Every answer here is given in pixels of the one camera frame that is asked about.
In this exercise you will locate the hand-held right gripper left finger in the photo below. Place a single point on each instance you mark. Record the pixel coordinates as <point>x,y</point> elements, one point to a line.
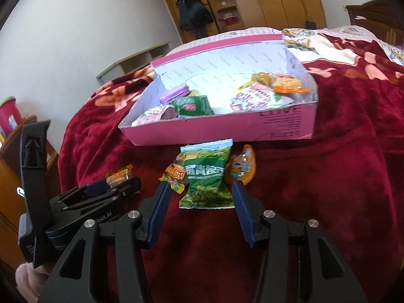
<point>159,214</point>

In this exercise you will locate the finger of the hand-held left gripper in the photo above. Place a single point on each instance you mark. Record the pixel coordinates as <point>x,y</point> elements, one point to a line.
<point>126,189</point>
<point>97,187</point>

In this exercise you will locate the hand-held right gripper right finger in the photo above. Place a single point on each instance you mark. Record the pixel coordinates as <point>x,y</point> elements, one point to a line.
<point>243,214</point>

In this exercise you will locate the yellow orange candy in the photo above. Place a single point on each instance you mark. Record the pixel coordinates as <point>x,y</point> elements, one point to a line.
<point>118,175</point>

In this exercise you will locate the burger gummy packet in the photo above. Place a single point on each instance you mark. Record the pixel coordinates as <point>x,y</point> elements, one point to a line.
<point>172,175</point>

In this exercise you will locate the green pea snack packet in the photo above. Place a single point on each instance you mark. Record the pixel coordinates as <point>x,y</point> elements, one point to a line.
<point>205,176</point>

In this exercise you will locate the pink cardboard box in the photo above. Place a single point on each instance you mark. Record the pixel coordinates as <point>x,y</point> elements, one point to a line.
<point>221,126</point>

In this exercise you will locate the purple tin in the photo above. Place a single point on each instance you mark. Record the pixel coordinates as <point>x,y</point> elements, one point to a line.
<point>175,94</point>

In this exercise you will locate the dark green snack packet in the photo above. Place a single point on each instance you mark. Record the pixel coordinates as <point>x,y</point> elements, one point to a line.
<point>192,105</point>

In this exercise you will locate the orange grainy snack packet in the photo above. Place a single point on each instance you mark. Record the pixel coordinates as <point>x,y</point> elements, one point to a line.
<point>287,85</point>

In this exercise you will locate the yellow snack packet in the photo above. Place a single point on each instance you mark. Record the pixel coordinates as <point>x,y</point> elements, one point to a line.
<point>262,78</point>

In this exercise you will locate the person's left forearm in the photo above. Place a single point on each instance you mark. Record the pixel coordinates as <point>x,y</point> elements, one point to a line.
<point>28,284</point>

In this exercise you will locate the orange sausage packet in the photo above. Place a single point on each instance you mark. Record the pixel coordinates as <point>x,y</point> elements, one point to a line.
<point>241,167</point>

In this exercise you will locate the pink white snack packet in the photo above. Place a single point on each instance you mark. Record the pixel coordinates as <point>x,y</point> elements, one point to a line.
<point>154,115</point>
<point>252,99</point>

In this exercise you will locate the red plastic container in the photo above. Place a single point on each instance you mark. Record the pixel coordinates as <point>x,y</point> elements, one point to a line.
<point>9,115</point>

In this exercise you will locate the red floral blanket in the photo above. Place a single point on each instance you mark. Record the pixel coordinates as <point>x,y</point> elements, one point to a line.
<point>331,164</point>

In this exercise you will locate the white low shelf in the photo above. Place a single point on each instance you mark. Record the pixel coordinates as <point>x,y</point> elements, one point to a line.
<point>139,58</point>

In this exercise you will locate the pink checkered bed sheet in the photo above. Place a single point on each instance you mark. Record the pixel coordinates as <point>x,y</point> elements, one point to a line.
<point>221,38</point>

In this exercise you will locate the dark hanging jacket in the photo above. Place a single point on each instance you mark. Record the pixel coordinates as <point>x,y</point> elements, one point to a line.
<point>192,12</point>

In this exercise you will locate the small black object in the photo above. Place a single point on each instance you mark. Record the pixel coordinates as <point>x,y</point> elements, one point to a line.
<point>311,25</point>

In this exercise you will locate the wooden headboard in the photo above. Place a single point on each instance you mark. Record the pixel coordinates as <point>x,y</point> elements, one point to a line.
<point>372,15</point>

